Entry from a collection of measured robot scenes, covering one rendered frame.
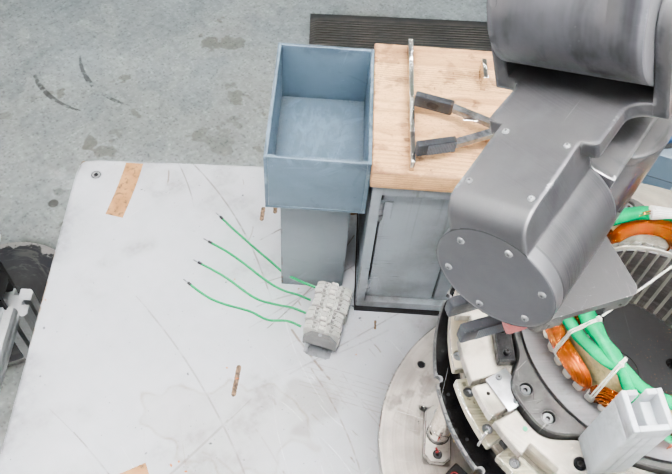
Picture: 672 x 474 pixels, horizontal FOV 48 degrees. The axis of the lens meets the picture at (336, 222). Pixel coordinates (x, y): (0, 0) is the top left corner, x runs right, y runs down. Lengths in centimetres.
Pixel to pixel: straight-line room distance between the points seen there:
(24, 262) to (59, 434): 112
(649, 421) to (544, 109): 27
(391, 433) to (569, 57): 63
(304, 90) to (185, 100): 142
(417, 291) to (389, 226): 15
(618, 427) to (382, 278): 45
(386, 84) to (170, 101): 154
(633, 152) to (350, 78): 57
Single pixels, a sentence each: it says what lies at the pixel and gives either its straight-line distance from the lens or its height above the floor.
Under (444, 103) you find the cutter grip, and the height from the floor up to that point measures 109.
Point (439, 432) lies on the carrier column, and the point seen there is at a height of 84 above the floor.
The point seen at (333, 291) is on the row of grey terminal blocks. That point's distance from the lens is 94.
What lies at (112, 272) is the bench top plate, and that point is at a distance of 103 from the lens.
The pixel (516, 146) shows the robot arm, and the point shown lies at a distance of 32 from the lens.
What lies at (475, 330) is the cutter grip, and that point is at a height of 120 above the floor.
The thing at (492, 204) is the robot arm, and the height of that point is 140.
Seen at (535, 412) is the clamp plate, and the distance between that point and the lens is 60.
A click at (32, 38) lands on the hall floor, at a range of 260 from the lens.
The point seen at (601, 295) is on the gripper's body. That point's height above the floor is 128.
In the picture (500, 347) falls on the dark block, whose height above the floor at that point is 110.
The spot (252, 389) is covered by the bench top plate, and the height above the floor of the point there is 78.
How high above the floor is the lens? 163
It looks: 55 degrees down
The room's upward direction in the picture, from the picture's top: 5 degrees clockwise
